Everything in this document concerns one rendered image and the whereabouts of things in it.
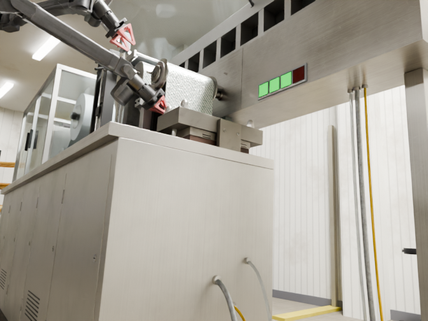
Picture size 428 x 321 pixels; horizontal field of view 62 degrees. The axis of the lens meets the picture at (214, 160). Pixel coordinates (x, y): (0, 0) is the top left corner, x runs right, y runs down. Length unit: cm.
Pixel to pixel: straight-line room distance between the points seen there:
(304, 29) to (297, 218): 275
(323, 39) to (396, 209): 236
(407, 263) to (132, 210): 276
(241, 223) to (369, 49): 69
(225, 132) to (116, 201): 50
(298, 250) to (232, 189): 273
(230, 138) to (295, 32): 48
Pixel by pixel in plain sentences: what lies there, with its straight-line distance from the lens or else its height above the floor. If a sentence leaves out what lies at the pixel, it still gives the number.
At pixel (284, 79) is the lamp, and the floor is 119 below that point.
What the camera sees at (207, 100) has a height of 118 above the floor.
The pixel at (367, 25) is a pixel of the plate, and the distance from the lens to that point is 127.
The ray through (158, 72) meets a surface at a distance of 152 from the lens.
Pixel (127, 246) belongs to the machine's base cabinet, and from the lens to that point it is 104.
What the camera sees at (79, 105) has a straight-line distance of 244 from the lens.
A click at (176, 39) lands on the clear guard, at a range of 221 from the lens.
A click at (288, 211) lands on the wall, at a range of 400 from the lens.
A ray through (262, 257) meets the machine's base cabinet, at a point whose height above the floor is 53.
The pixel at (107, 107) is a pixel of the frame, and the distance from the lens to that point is 171.
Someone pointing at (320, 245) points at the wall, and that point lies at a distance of 378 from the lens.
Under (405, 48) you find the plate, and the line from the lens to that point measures 118.
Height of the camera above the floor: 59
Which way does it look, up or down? 12 degrees up
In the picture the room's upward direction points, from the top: 3 degrees clockwise
